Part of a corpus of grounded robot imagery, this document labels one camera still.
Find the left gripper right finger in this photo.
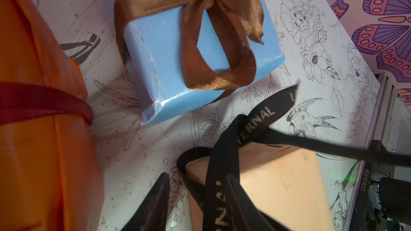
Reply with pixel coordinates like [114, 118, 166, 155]
[225, 174, 288, 231]

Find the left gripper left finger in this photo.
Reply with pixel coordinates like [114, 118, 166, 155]
[122, 172, 170, 231]

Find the black printed ribbon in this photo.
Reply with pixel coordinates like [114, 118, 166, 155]
[176, 84, 411, 231]

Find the light blue gift box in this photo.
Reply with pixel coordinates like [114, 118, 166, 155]
[103, 0, 285, 125]

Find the brown ribbon bow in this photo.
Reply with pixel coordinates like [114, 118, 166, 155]
[113, 0, 264, 97]

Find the peach gift box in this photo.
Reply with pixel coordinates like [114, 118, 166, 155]
[186, 143, 334, 231]

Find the large orange gift box back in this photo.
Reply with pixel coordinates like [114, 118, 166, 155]
[1, 0, 104, 231]

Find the red ribbon on back box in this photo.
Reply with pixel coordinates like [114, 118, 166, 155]
[1, 82, 94, 125]

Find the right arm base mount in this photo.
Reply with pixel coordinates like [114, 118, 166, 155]
[348, 140, 411, 231]

